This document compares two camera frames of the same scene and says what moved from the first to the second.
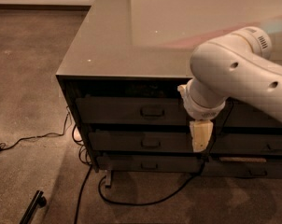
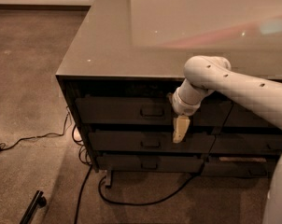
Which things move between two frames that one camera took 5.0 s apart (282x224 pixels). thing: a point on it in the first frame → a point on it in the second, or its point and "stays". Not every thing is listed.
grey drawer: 150,162 stays
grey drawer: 129,111 stays
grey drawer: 246,166 stays
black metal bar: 39,202 stays
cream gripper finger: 201,131 → 181,124
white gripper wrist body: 199,110 → 182,105
